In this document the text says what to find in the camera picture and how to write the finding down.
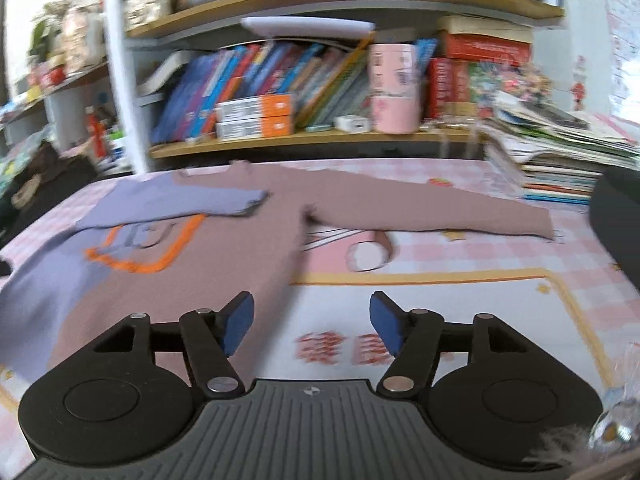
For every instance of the red tassel pen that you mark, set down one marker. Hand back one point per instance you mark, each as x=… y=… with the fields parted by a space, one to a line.
x=95 y=132

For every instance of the teal eraser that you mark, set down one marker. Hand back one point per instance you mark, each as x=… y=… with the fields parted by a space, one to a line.
x=318 y=128

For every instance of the red upright book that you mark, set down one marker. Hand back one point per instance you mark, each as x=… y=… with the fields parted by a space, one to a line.
x=460 y=87
x=440 y=87

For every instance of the black case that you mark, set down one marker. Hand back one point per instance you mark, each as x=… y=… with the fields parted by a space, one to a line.
x=75 y=175

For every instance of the black round object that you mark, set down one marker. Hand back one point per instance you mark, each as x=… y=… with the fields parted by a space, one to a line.
x=620 y=225

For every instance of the cream thick book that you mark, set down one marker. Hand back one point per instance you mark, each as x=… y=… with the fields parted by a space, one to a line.
x=485 y=27

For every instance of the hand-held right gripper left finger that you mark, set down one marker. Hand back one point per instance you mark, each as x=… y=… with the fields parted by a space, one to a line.
x=237 y=325

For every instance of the white and wood bookshelf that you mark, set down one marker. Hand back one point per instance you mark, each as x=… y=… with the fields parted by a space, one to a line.
x=350 y=0

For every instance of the thick grey book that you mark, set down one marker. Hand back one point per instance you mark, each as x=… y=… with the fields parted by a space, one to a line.
x=165 y=72

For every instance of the row of colourful children's books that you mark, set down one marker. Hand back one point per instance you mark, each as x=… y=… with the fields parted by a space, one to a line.
x=260 y=70

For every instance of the brown fuzzy hat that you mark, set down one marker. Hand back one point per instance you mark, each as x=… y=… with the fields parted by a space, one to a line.
x=35 y=175

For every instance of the white quilted handbag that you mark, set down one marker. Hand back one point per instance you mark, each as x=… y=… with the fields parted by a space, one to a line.
x=145 y=5

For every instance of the white lamp bar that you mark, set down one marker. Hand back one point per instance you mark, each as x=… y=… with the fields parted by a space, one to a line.
x=305 y=27

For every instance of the cartoon wall sticker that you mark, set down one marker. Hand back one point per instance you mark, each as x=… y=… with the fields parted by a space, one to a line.
x=580 y=85

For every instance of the mauve and lavender knit sweater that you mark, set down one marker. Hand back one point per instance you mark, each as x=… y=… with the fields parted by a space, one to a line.
x=240 y=260

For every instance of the pink cylindrical container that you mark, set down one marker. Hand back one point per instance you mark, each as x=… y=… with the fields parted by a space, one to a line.
x=395 y=90

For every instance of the white side shelf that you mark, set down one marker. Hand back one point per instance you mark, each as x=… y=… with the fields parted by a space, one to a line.
x=65 y=105

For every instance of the orange and white box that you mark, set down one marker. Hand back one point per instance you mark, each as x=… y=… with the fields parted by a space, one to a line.
x=255 y=107
x=255 y=128

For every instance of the clear crystal charm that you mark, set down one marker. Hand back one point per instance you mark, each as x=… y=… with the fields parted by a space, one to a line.
x=612 y=427

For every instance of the white charger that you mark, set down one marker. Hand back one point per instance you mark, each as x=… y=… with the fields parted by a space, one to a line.
x=352 y=123

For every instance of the crumpled plastic bag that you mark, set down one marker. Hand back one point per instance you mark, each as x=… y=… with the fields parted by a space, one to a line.
x=20 y=160

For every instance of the stack of magazines and notebooks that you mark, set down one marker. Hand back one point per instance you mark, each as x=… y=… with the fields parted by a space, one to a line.
x=560 y=160

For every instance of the white jar with blue label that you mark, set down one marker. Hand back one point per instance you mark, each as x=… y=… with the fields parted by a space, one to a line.
x=117 y=147

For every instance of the dried flower plant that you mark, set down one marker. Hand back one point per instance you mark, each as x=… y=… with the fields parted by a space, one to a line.
x=45 y=25

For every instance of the alphabet wall poster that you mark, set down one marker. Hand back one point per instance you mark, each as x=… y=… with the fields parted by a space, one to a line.
x=622 y=35

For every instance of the pink checked cartoon desk mat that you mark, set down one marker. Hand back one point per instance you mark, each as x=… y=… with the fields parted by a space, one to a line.
x=500 y=285

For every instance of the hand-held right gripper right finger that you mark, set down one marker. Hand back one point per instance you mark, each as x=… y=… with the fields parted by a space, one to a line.
x=387 y=322

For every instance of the white figurine with plaque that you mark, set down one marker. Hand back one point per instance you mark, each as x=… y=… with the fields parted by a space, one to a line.
x=82 y=40

